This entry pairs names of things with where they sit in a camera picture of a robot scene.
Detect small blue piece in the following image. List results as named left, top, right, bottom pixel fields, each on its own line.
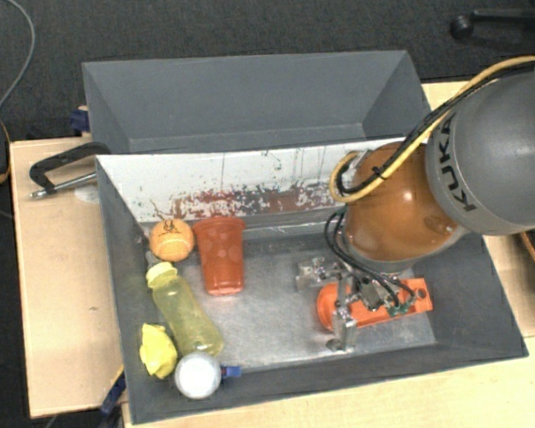
left=219, top=362, right=244, bottom=381

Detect orange ball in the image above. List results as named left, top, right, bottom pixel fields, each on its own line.
left=147, top=215, right=198, bottom=266

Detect red plastic cup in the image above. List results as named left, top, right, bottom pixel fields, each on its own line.
left=191, top=214, right=253, bottom=299

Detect orange flat plastic tool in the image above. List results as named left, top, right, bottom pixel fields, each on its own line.
left=313, top=273, right=436, bottom=334

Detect grey metal bin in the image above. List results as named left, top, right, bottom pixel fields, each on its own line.
left=81, top=22, right=532, bottom=427

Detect pale cardboard board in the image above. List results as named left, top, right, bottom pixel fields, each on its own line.
left=3, top=132, right=129, bottom=420

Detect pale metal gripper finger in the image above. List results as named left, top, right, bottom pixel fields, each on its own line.
left=293, top=253, right=346, bottom=294
left=321, top=303, right=361, bottom=354

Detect yellow crumpled cloth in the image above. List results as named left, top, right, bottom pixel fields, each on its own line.
left=136, top=319, right=182, bottom=382

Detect yellow plastic bottle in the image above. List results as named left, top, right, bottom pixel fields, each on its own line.
left=143, top=256, right=227, bottom=364

